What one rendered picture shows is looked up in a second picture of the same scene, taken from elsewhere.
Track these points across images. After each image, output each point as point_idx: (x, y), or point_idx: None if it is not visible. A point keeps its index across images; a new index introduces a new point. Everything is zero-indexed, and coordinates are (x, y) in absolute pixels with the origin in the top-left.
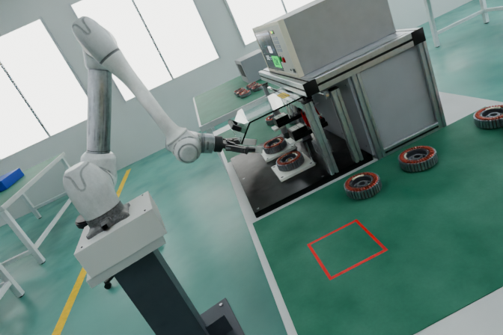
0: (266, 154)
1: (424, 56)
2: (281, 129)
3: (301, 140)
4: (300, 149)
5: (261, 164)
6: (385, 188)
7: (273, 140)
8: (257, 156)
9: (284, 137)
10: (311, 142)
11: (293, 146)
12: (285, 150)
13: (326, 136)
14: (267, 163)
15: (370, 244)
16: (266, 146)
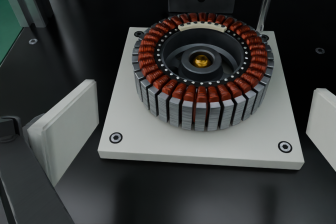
0: (208, 135)
1: None
2: (38, 4)
3: (217, 13)
4: (307, 36)
5: (299, 203)
6: None
7: (162, 44)
8: (134, 182)
9: (85, 31)
10: (278, 2)
11: (272, 37)
12: (279, 63)
13: None
14: (313, 169)
15: None
16: (206, 85)
